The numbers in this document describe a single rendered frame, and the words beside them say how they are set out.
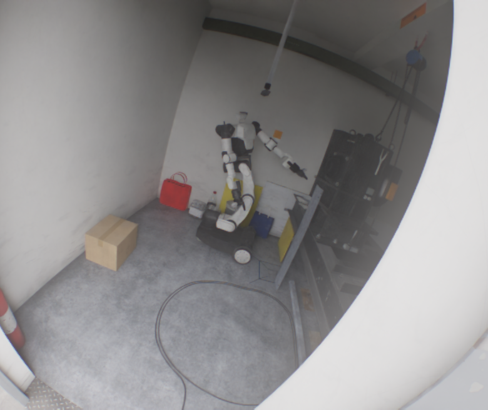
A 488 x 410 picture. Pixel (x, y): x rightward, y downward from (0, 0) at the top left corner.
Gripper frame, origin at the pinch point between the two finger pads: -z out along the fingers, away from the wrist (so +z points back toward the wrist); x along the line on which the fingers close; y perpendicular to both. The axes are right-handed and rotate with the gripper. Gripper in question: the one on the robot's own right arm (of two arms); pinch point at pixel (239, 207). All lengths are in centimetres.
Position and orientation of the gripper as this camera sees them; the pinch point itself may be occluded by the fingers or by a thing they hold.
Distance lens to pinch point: 219.6
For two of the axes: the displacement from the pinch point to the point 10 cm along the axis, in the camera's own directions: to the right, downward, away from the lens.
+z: -2.3, -9.6, -1.6
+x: 7.3, -0.6, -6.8
